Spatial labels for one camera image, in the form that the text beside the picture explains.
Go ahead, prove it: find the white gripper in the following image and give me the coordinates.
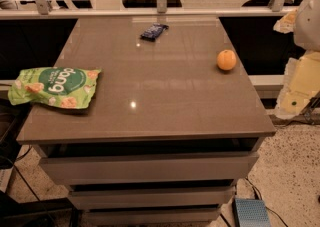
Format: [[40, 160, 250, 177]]
[[275, 52, 320, 119]]

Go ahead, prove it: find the blue rxbar blueberry wrapper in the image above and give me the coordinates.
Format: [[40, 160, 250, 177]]
[[140, 23, 169, 42]]

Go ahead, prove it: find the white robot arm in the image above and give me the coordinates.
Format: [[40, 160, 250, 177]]
[[273, 0, 320, 119]]

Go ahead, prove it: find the green rice chip bag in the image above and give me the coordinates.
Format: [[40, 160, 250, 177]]
[[8, 67, 101, 109]]

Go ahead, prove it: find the orange fruit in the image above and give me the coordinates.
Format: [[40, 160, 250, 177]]
[[217, 50, 237, 71]]

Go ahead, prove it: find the grey drawer cabinet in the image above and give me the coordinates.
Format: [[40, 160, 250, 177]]
[[19, 16, 275, 226]]

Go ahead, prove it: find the blue box on floor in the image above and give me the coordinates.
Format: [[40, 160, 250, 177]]
[[232, 198, 271, 227]]

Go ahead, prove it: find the black floor cable left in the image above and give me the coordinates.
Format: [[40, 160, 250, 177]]
[[0, 144, 58, 227]]

